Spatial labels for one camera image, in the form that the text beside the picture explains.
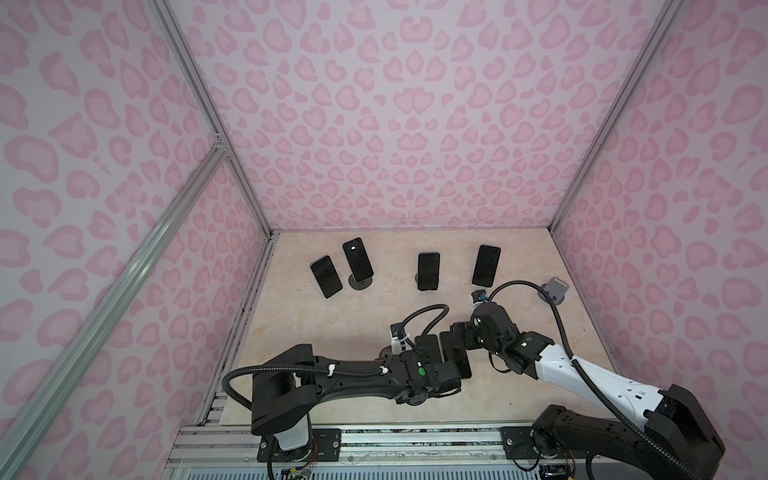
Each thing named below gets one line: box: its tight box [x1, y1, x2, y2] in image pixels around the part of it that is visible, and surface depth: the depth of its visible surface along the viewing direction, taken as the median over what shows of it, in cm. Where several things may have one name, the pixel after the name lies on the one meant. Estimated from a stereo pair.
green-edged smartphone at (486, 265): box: [472, 244, 501, 288], surface depth 100 cm
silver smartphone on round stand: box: [342, 237, 374, 282], surface depth 100 cm
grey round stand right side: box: [538, 277, 570, 305], surface depth 99 cm
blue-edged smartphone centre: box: [418, 252, 441, 291], surface depth 100 cm
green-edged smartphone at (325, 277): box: [309, 255, 344, 301], surface depth 100 cm
